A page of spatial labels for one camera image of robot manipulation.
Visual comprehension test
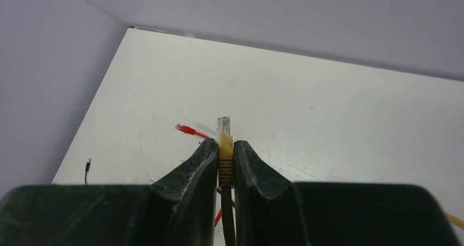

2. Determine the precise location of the red ethernet cable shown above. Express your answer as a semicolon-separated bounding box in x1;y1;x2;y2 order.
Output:
175;124;224;227

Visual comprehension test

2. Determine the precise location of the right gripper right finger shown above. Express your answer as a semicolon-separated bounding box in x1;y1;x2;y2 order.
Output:
234;140;460;245

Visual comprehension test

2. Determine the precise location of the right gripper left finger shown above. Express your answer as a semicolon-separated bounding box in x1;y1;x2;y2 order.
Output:
1;139;218;245

